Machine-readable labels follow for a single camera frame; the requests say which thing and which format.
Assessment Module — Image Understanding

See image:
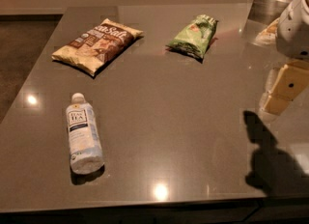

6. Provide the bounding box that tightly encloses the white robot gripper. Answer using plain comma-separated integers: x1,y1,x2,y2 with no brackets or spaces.
262,0,309,116

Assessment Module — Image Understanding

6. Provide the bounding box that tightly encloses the green jalapeno chip bag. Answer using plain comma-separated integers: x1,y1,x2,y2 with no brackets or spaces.
167,14,218,60

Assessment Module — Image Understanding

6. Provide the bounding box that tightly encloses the brown sea salt chip bag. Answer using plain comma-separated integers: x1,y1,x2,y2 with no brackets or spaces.
52,18,142,76

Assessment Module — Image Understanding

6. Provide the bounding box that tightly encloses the metal dispenser base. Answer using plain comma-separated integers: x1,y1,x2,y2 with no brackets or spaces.
248,0,292,24

